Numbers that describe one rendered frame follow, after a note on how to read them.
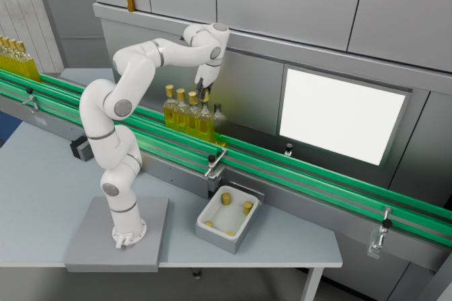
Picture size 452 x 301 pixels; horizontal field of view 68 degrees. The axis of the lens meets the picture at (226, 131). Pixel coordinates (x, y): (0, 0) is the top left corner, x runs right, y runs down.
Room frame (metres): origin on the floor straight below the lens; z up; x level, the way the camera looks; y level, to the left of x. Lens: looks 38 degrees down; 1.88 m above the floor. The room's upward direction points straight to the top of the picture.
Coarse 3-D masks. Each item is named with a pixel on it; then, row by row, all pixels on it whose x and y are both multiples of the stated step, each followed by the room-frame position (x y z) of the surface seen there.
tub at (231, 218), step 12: (228, 192) 0.95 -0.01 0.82; (240, 192) 0.93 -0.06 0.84; (216, 204) 0.90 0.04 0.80; (240, 204) 0.92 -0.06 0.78; (252, 204) 0.90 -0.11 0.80; (204, 216) 0.83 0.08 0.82; (216, 216) 0.87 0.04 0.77; (228, 216) 0.87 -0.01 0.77; (240, 216) 0.87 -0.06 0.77; (216, 228) 0.81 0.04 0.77; (228, 228) 0.81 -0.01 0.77; (240, 228) 0.76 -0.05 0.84
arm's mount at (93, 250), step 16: (96, 208) 0.89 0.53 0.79; (144, 208) 0.89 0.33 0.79; (160, 208) 0.89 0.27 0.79; (96, 224) 0.81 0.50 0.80; (112, 224) 0.81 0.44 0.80; (160, 224) 0.81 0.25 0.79; (80, 240) 0.73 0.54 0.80; (96, 240) 0.73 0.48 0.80; (112, 240) 0.74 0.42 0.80; (144, 240) 0.74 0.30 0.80; (160, 240) 0.74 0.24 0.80; (80, 256) 0.67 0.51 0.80; (96, 256) 0.67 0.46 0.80; (112, 256) 0.67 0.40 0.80; (128, 256) 0.67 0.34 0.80; (144, 256) 0.67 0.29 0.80; (160, 256) 0.70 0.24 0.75
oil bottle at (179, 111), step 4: (176, 108) 1.19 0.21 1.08; (180, 108) 1.18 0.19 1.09; (184, 108) 1.18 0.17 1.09; (176, 112) 1.18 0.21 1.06; (180, 112) 1.17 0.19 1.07; (184, 112) 1.17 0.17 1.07; (176, 116) 1.18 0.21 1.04; (180, 116) 1.17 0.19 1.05; (184, 116) 1.17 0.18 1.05; (176, 120) 1.18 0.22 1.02; (180, 120) 1.17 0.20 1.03; (184, 120) 1.17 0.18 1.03; (176, 124) 1.19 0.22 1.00; (180, 124) 1.18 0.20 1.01; (184, 124) 1.17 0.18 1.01; (176, 128) 1.19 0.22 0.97; (180, 128) 1.18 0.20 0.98; (184, 128) 1.17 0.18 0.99; (184, 132) 1.17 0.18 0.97
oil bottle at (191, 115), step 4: (188, 108) 1.17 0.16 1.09; (196, 108) 1.17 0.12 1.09; (188, 112) 1.16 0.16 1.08; (192, 112) 1.15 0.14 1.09; (196, 112) 1.15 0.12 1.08; (188, 116) 1.16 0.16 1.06; (192, 116) 1.15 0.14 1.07; (196, 116) 1.15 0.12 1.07; (188, 120) 1.16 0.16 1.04; (192, 120) 1.15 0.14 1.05; (196, 120) 1.14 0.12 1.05; (188, 124) 1.16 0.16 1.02; (192, 124) 1.15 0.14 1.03; (196, 124) 1.14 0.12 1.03; (188, 128) 1.16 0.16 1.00; (192, 128) 1.15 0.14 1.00; (196, 128) 1.14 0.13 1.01; (188, 132) 1.16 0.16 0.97; (192, 132) 1.15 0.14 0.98; (196, 132) 1.14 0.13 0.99; (196, 136) 1.14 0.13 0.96
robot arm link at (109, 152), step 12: (120, 132) 0.85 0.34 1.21; (132, 132) 0.89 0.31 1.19; (96, 144) 0.76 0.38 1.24; (108, 144) 0.77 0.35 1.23; (120, 144) 0.81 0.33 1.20; (132, 144) 0.86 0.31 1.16; (96, 156) 0.76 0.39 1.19; (108, 156) 0.76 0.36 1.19; (120, 156) 0.78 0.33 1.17; (132, 156) 0.86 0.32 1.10; (108, 168) 0.76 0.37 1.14
